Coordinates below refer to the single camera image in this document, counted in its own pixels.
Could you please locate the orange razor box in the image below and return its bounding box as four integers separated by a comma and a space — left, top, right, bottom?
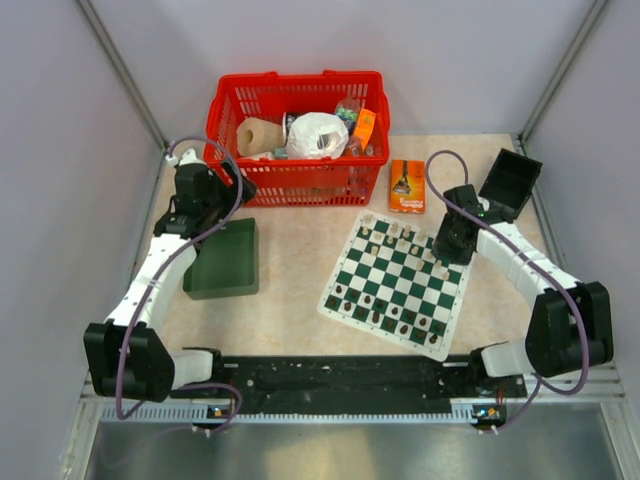
388, 159, 427, 214

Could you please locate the green plastic tray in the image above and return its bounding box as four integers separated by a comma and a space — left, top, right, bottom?
183, 218, 259, 300

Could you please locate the white wrapped paper roll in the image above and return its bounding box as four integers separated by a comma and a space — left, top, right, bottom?
286, 112, 349, 160

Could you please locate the red plastic shopping basket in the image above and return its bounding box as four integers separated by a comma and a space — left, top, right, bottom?
204, 70, 391, 207

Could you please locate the metal frame rail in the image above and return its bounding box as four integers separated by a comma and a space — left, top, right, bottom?
73, 0, 168, 151

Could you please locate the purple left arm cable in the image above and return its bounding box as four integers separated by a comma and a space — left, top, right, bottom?
114, 137, 245, 421

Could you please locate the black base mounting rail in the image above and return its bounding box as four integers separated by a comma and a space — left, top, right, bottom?
213, 355, 526, 415

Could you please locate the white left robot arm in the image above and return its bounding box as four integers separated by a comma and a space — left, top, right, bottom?
83, 149, 256, 402

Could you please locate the orange small carton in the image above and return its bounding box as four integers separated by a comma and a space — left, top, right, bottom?
353, 108, 376, 150

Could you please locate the brown toilet paper roll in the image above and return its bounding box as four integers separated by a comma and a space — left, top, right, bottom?
236, 117, 285, 157

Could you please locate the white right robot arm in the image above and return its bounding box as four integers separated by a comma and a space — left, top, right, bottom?
432, 184, 614, 396

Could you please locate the green white chess mat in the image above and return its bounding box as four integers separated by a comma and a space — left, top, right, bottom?
317, 210, 472, 362

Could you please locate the black plastic bin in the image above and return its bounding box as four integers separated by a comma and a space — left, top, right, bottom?
479, 149, 543, 222

